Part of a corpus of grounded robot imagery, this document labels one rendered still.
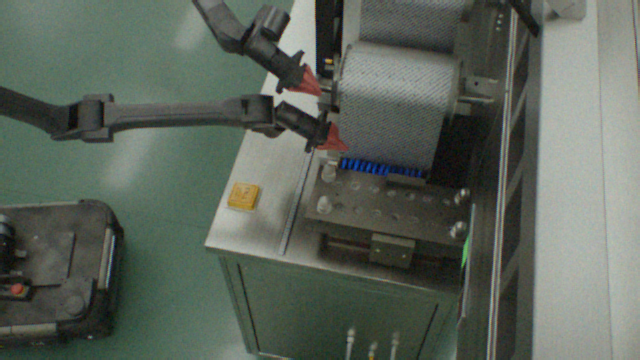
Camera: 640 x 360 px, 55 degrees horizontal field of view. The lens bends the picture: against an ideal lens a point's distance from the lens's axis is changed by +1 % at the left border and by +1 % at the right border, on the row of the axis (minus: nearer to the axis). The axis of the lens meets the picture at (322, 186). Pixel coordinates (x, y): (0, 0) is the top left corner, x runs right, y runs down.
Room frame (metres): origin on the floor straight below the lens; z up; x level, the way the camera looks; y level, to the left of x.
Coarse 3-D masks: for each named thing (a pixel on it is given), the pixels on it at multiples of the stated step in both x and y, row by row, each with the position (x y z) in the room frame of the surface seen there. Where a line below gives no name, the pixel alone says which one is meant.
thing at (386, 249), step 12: (372, 240) 0.71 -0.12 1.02; (384, 240) 0.70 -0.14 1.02; (396, 240) 0.70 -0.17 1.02; (408, 240) 0.70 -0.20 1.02; (372, 252) 0.70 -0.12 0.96; (384, 252) 0.70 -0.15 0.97; (396, 252) 0.69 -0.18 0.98; (408, 252) 0.69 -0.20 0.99; (396, 264) 0.69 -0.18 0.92; (408, 264) 0.68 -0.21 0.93
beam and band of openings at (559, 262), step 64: (512, 64) 0.84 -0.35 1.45; (576, 64) 0.63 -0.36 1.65; (512, 128) 0.66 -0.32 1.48; (576, 128) 0.52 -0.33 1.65; (512, 192) 0.52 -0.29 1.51; (576, 192) 0.42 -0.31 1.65; (512, 256) 0.39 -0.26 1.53; (576, 256) 0.33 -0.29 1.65; (512, 320) 0.33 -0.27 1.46; (576, 320) 0.25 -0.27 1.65
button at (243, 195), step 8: (240, 184) 0.93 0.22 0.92; (248, 184) 0.93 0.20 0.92; (232, 192) 0.90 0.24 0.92; (240, 192) 0.90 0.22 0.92; (248, 192) 0.90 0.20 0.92; (256, 192) 0.90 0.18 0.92; (232, 200) 0.88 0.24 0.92; (240, 200) 0.88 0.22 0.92; (248, 200) 0.88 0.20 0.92; (256, 200) 0.89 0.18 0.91; (248, 208) 0.86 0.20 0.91
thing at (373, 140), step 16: (352, 128) 0.94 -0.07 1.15; (368, 128) 0.93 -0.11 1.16; (384, 128) 0.92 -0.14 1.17; (400, 128) 0.91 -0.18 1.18; (416, 128) 0.91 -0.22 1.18; (352, 144) 0.94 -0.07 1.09; (368, 144) 0.93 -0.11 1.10; (384, 144) 0.92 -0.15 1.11; (400, 144) 0.91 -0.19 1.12; (416, 144) 0.90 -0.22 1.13; (432, 144) 0.90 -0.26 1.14; (368, 160) 0.93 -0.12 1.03; (384, 160) 0.92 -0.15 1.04; (400, 160) 0.91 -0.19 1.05; (416, 160) 0.90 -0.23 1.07; (432, 160) 0.89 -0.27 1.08
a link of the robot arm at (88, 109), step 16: (0, 96) 0.87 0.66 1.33; (16, 96) 0.89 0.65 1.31; (0, 112) 0.86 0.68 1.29; (16, 112) 0.87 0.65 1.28; (32, 112) 0.88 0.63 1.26; (48, 112) 0.91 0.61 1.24; (64, 112) 0.93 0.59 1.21; (80, 112) 0.93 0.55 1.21; (96, 112) 0.93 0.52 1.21; (48, 128) 0.90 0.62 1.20; (64, 128) 0.90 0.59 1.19; (80, 128) 0.89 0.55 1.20; (96, 128) 0.90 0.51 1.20
